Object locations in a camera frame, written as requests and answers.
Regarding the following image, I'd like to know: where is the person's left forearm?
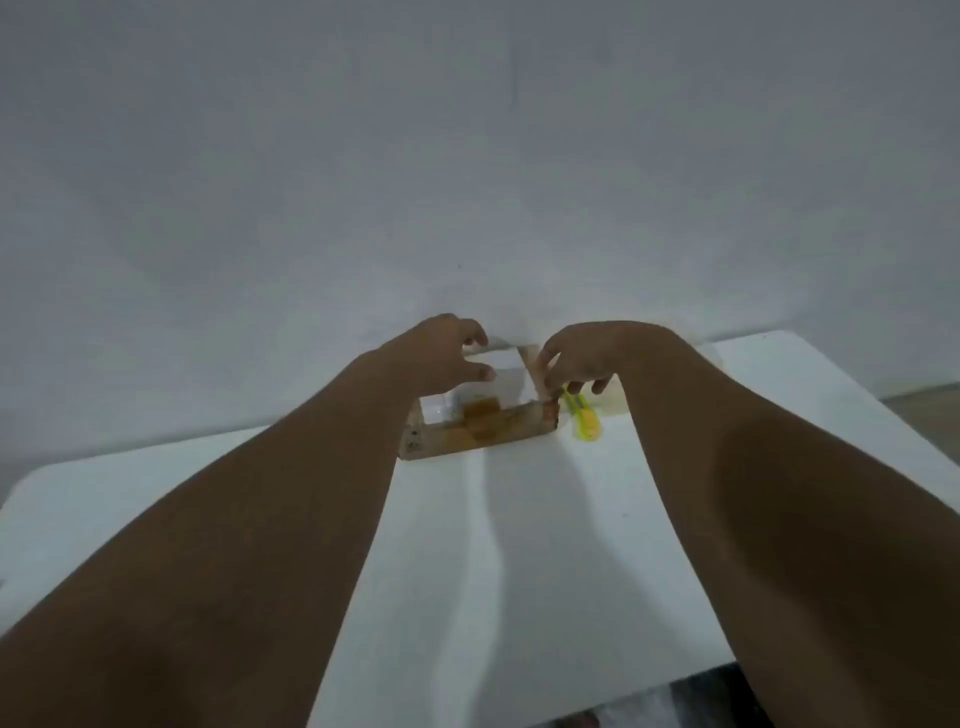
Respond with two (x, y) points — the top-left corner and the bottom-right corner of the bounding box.
(0, 352), (412, 728)

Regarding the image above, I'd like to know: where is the person's right forearm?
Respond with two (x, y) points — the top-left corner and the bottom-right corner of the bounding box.
(614, 329), (960, 728)

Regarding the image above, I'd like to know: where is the yellow utility knife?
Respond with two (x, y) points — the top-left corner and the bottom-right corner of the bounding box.
(562, 386), (603, 442)

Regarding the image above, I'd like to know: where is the person's left hand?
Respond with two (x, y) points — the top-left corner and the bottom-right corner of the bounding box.
(365, 313), (498, 399)

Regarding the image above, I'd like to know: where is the taped brown cardboard box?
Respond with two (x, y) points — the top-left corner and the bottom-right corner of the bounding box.
(397, 341), (562, 461)

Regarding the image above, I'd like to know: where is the person's right hand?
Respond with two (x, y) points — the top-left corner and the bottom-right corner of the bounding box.
(536, 320), (674, 399)

